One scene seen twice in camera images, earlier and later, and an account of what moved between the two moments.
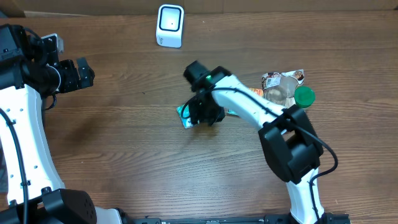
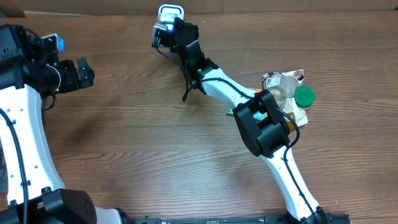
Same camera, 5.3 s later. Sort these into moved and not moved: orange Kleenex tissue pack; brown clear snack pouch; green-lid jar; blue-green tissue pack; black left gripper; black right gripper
Moved: blue-green tissue pack; black right gripper
Not moved: green-lid jar; orange Kleenex tissue pack; black left gripper; brown clear snack pouch
